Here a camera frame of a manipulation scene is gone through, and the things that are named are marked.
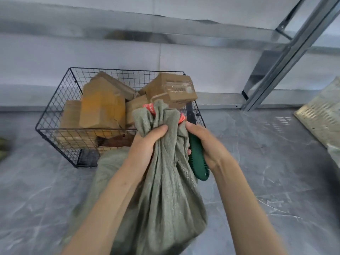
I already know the taped brown cardboard box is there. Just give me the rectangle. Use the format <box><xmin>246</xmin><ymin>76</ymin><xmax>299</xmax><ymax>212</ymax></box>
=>
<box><xmin>138</xmin><ymin>72</ymin><xmax>199</xmax><ymax>109</ymax></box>

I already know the person's left hand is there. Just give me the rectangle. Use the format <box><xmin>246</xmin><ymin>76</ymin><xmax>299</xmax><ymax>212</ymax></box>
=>
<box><xmin>124</xmin><ymin>124</ymin><xmax>168</xmax><ymax>179</ymax></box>

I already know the person's right forearm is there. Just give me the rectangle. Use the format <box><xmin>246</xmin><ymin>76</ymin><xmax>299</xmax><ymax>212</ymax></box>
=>
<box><xmin>210</xmin><ymin>157</ymin><xmax>289</xmax><ymax>255</ymax></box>

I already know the green-handled folding knife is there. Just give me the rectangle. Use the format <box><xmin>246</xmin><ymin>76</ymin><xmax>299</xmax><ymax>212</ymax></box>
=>
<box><xmin>186</xmin><ymin>101</ymin><xmax>210</xmax><ymax>182</ymax></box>

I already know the person's left forearm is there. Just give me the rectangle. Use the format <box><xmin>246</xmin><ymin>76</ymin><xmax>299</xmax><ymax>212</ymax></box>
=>
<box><xmin>61</xmin><ymin>157</ymin><xmax>142</xmax><ymax>255</ymax></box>

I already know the pale low cardboard box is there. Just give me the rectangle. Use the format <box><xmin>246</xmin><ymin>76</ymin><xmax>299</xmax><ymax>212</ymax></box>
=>
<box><xmin>56</xmin><ymin>128</ymin><xmax>99</xmax><ymax>149</ymax></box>

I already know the grey metal shelf upright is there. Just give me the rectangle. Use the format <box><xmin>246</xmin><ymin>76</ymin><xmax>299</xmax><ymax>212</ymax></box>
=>
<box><xmin>240</xmin><ymin>0</ymin><xmax>340</xmax><ymax>112</ymax></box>

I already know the olive green cloth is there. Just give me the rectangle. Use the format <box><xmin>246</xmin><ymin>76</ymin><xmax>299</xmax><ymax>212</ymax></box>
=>
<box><xmin>0</xmin><ymin>137</ymin><xmax>12</xmax><ymax>161</ymax></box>

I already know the large orange-brown cardboard box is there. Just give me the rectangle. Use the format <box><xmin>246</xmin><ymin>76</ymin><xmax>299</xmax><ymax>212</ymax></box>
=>
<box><xmin>79</xmin><ymin>77</ymin><xmax>127</xmax><ymax>129</ymax></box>

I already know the small tan cardboard box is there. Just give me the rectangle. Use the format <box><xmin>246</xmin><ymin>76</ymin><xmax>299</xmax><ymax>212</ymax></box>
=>
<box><xmin>60</xmin><ymin>100</ymin><xmax>82</xmax><ymax>129</ymax></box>

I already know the grey metal shelf beam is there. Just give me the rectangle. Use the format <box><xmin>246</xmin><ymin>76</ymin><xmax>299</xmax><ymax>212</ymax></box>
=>
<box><xmin>0</xmin><ymin>1</ymin><xmax>293</xmax><ymax>52</ymax></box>

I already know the small brown cardboard box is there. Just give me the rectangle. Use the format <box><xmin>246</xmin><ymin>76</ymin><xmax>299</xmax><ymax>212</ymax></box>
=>
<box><xmin>125</xmin><ymin>95</ymin><xmax>149</xmax><ymax>128</ymax></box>

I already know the grey-green woven sack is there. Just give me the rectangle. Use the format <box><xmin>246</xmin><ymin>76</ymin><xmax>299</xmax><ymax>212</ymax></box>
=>
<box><xmin>62</xmin><ymin>99</ymin><xmax>208</xmax><ymax>255</ymax></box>

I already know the person's right hand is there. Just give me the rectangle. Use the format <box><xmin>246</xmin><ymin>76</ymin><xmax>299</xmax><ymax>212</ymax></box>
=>
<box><xmin>185</xmin><ymin>121</ymin><xmax>235</xmax><ymax>175</ymax></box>

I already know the flat brown cardboard box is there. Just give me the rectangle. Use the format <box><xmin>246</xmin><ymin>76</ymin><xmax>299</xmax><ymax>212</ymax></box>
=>
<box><xmin>90</xmin><ymin>71</ymin><xmax>137</xmax><ymax>101</ymax></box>

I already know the dark brown parcel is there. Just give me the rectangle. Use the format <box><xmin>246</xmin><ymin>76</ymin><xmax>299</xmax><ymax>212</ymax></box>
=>
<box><xmin>96</xmin><ymin>134</ymin><xmax>135</xmax><ymax>148</ymax></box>

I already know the red sack tie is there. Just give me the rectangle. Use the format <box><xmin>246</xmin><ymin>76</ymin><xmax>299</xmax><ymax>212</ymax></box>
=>
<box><xmin>142</xmin><ymin>103</ymin><xmax>187</xmax><ymax>124</ymax></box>

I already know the black wire basket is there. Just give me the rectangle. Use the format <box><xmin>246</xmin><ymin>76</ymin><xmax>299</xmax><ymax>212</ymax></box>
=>
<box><xmin>35</xmin><ymin>67</ymin><xmax>206</xmax><ymax>169</ymax></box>

